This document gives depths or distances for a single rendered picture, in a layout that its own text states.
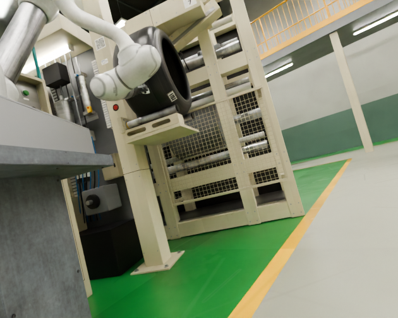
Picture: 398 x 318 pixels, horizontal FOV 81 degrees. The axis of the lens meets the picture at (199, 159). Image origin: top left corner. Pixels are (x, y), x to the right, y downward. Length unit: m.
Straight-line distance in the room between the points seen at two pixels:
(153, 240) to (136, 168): 0.47
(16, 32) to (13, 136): 0.67
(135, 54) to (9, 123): 0.49
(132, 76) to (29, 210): 0.55
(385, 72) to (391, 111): 1.32
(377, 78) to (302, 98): 2.40
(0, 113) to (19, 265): 0.35
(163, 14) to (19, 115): 1.51
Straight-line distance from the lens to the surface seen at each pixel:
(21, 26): 1.29
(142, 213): 1.57
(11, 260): 0.72
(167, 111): 1.39
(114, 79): 0.99
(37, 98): 1.69
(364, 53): 10.54
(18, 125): 0.70
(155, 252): 1.60
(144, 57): 0.95
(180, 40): 2.05
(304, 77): 10.66
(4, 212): 0.72
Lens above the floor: 0.50
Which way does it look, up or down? 4 degrees up
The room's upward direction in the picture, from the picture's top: 15 degrees counter-clockwise
